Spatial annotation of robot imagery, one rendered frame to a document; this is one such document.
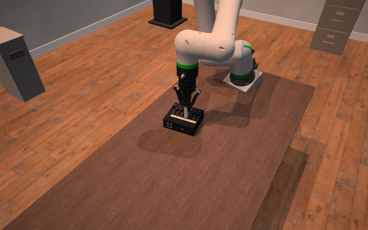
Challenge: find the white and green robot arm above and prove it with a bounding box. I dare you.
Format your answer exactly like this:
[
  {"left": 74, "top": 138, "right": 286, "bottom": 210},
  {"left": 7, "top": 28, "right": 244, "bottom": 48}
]
[{"left": 174, "top": 0, "right": 258, "bottom": 86}]

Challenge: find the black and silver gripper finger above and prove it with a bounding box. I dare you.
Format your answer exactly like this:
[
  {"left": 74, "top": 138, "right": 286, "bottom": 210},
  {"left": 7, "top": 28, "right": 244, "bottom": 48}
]
[
  {"left": 185, "top": 88, "right": 201, "bottom": 118},
  {"left": 174, "top": 84, "right": 187, "bottom": 118}
]

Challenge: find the black lighting desk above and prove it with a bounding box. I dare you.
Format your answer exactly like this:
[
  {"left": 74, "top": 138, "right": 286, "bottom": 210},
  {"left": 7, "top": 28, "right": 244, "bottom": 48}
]
[{"left": 163, "top": 103, "right": 204, "bottom": 136}]

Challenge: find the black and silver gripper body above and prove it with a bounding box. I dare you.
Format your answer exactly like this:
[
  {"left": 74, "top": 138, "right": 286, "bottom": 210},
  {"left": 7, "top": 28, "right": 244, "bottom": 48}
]
[{"left": 178, "top": 78, "right": 196, "bottom": 94}]

